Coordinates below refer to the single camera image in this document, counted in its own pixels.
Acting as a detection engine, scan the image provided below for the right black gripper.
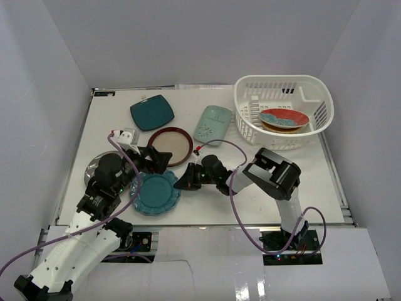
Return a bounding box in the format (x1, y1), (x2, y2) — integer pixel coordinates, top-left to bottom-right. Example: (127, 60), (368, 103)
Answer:
(175, 163), (219, 190)

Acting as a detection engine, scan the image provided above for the teal scalloped round plate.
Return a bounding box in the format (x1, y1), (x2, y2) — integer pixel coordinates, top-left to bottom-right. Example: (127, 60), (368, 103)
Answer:
(130, 170), (181, 216)

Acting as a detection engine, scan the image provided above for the orange woven round plate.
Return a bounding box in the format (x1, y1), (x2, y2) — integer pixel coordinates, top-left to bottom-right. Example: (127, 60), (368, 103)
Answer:
(262, 122), (302, 134)

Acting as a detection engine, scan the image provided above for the red and teal wave plate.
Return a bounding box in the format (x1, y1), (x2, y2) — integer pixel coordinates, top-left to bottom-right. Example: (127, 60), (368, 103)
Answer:
(259, 108), (310, 129)

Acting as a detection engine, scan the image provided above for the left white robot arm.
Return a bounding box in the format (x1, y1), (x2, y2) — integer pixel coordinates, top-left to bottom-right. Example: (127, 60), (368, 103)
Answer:
(14, 146), (172, 300)

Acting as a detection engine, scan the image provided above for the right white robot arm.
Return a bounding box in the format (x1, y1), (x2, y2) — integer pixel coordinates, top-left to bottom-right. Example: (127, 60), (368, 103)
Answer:
(174, 147), (308, 250)

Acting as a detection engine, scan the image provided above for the white plastic dish bin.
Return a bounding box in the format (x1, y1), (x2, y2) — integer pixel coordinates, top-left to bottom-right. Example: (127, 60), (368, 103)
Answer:
(234, 75), (334, 151)

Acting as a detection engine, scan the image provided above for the beige plate with maroon rim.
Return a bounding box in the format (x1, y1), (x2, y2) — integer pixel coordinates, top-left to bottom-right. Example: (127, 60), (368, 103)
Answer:
(147, 127), (194, 167)

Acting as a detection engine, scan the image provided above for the dark teal square plate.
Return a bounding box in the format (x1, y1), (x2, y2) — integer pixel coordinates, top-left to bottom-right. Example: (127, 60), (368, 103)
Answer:
(130, 95), (175, 132)

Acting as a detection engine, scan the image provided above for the light blue rectangular plate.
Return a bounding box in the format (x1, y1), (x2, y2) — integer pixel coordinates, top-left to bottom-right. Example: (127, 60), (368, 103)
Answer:
(194, 105), (232, 147)

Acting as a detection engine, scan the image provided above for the silver metallic round plate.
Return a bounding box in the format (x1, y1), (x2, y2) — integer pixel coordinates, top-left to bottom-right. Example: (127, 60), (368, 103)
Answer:
(84, 150), (123, 187)

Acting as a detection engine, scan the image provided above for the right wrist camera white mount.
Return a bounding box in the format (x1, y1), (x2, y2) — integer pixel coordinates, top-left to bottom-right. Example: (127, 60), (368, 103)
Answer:
(192, 145), (204, 164)

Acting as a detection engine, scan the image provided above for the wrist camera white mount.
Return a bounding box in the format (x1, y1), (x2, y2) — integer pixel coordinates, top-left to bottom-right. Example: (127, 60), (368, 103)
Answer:
(112, 128), (140, 154)
(192, 145), (204, 164)

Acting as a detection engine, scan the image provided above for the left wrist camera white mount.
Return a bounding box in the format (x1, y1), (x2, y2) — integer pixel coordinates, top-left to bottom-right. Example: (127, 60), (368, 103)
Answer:
(112, 128), (140, 154)

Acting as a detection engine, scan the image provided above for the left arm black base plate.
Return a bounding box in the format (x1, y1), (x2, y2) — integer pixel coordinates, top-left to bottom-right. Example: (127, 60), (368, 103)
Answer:
(117, 232), (152, 253)

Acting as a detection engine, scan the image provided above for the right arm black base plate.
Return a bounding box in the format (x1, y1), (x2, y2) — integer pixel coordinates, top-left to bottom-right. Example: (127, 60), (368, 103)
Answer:
(259, 230), (323, 267)

